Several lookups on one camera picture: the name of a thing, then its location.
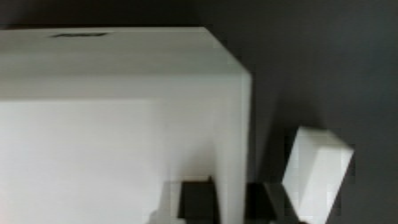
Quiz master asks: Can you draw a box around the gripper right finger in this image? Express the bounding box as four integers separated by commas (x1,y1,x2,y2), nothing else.
247,183,297,224

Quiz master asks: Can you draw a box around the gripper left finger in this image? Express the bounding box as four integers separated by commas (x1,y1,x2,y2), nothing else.
178,181,219,224

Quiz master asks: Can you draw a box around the white right fence rail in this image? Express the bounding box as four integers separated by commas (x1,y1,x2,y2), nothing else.
283,127,354,224

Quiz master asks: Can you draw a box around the white drawer cabinet box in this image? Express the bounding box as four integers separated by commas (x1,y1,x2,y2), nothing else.
0,27,251,224

